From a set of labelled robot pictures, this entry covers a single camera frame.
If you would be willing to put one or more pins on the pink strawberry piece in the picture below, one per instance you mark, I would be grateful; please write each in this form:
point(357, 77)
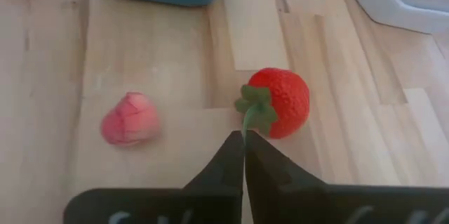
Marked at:
point(129, 120)

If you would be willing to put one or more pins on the white folded cloth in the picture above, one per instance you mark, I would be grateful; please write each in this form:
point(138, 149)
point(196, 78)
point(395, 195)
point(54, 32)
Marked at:
point(403, 3)

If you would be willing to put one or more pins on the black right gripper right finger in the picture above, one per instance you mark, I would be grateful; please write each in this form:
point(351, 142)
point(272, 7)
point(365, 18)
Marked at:
point(280, 199)

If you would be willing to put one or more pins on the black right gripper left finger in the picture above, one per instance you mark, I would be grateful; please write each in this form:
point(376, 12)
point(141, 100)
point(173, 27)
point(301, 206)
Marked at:
point(210, 203)

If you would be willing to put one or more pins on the red strawberry with green stem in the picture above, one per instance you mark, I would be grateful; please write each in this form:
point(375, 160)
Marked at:
point(284, 101)

